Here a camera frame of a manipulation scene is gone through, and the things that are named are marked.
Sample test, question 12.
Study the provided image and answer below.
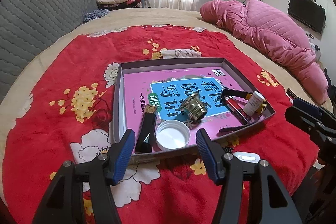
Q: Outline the grey quilted headboard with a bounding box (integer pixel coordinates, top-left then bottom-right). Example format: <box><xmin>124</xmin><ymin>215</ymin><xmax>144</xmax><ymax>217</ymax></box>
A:
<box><xmin>1</xmin><ymin>0</ymin><xmax>97</xmax><ymax>98</ymax></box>

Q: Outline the pink and blue book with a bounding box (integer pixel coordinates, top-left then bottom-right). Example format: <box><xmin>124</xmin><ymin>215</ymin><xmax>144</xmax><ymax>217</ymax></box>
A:
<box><xmin>123</xmin><ymin>66</ymin><xmax>254</xmax><ymax>155</ymax></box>

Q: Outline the black wall television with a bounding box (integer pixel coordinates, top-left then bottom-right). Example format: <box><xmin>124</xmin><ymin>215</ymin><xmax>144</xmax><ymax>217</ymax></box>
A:
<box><xmin>288</xmin><ymin>0</ymin><xmax>326</xmax><ymax>34</ymax></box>

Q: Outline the black and yellow watch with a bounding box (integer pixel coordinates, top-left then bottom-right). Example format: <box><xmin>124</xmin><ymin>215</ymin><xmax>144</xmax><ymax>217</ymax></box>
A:
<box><xmin>219</xmin><ymin>88</ymin><xmax>268</xmax><ymax>134</ymax></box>

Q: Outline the pink quilted duvet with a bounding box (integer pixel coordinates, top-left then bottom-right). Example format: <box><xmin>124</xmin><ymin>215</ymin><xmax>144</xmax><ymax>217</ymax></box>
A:
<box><xmin>200</xmin><ymin>0</ymin><xmax>328</xmax><ymax>105</ymax></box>

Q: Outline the black rectangular lipstick case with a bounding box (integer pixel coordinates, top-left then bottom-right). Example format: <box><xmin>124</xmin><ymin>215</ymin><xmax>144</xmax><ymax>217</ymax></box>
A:
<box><xmin>134</xmin><ymin>105</ymin><xmax>157</xmax><ymax>153</ymax></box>

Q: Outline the white plastic jar lid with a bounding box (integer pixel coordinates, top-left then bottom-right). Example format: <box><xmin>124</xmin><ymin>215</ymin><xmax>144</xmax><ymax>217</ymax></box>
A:
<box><xmin>155</xmin><ymin>120</ymin><xmax>190</xmax><ymax>151</ymax></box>

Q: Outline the red lighter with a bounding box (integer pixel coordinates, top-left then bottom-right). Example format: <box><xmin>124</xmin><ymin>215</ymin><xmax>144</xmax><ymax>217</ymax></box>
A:
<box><xmin>225</xmin><ymin>97</ymin><xmax>251</xmax><ymax>124</ymax></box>

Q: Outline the beige bed sheet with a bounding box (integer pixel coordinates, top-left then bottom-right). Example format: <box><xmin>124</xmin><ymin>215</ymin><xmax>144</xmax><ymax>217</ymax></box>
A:
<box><xmin>0</xmin><ymin>7</ymin><xmax>336</xmax><ymax>188</ymax></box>

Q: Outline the small white pill bottle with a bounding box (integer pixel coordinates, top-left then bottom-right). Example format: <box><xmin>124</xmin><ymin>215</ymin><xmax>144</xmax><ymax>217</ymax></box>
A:
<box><xmin>243</xmin><ymin>91</ymin><xmax>265</xmax><ymax>116</ymax></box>

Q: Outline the blue patterned cloth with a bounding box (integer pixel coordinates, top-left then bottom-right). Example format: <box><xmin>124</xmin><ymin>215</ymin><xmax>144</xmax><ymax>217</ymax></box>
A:
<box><xmin>83</xmin><ymin>9</ymin><xmax>109</xmax><ymax>23</ymax></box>

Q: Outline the grey cardboard box tray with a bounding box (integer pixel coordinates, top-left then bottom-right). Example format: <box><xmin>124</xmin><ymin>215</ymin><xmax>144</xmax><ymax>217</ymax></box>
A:
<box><xmin>109</xmin><ymin>57</ymin><xmax>275</xmax><ymax>164</ymax></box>

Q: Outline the red floral blanket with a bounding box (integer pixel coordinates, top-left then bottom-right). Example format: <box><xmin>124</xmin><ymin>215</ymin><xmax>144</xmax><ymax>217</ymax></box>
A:
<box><xmin>2</xmin><ymin>25</ymin><xmax>318</xmax><ymax>223</ymax></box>

